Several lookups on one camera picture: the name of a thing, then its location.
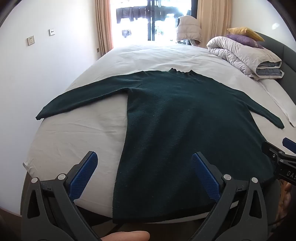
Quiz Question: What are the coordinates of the dark green knit sweater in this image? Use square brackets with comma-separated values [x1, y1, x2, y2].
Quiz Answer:
[37, 69, 284, 221]

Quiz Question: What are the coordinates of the person right hand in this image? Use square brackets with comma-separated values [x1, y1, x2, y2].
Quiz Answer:
[280, 182, 295, 217]

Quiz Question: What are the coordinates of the person left hand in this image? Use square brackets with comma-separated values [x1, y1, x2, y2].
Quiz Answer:
[101, 231, 150, 241]

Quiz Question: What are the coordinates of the white pillow on bed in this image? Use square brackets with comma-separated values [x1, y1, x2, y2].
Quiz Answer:
[259, 79, 296, 128]

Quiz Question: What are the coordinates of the white bed sheet mattress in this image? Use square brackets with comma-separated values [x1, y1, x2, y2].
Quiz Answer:
[23, 42, 295, 222]

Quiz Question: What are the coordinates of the folded grey white duvet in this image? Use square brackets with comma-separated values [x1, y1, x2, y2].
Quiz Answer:
[207, 36, 285, 80]

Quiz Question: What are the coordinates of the dark grey bed headboard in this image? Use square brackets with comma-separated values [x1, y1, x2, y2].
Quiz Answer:
[257, 32, 296, 103]

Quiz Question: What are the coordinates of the purple pillow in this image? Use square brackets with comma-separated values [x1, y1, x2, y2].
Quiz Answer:
[226, 35, 263, 49]

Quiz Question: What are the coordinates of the yellow pillow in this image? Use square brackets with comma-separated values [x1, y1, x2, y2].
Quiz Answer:
[227, 27, 265, 42]

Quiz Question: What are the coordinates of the right beige curtain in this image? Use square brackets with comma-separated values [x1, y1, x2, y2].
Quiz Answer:
[197, 0, 232, 48]

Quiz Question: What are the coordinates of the beige curtain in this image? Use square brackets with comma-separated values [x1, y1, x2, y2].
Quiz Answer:
[197, 0, 232, 48]
[95, 0, 113, 57]

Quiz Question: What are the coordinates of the beige puffer vest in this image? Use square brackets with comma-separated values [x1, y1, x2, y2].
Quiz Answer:
[176, 15, 202, 46]

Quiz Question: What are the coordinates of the dark hanging laundry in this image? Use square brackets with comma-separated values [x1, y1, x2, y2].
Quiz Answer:
[116, 6, 183, 24]

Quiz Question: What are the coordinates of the black framed balcony door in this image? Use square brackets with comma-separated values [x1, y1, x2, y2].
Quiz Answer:
[110, 1, 198, 47]

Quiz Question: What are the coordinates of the left beige curtain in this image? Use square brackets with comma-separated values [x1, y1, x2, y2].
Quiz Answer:
[95, 0, 113, 57]

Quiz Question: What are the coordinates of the white wall socket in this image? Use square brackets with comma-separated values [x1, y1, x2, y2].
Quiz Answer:
[27, 36, 35, 46]

